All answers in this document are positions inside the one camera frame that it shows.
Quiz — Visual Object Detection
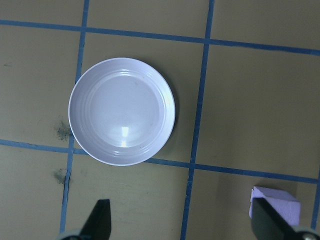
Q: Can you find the lilac round plate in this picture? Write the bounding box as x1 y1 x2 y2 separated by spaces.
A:
68 57 177 167

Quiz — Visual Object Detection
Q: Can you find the purple foam block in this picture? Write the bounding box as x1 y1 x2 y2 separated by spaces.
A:
249 185 302 226

